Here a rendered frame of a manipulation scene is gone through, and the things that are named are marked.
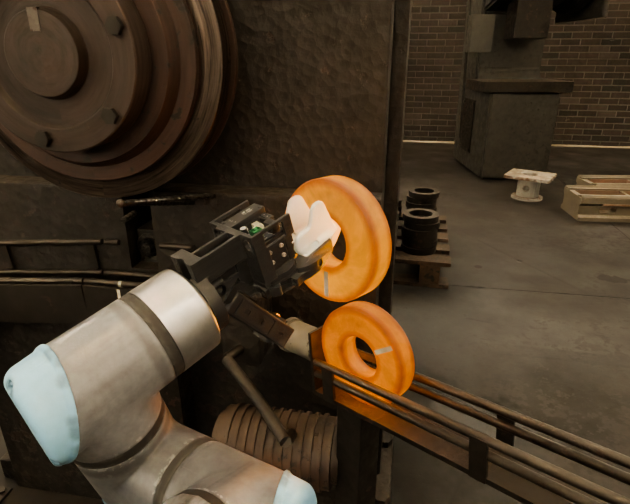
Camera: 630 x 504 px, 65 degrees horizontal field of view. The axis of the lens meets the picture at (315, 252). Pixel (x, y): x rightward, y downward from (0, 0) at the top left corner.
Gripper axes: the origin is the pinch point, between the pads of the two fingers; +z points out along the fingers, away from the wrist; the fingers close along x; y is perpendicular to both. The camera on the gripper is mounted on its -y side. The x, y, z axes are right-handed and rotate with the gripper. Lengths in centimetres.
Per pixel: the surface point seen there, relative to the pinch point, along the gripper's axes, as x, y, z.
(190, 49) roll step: 29.9, 19.2, 6.3
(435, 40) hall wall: 329, -112, 527
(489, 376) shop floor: 24, -119, 82
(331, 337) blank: 5.5, -21.4, -0.3
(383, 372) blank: -4.5, -22.7, -0.6
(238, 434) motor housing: 17.2, -37.4, -15.5
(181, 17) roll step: 30.7, 23.5, 6.9
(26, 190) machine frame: 72, -2, -16
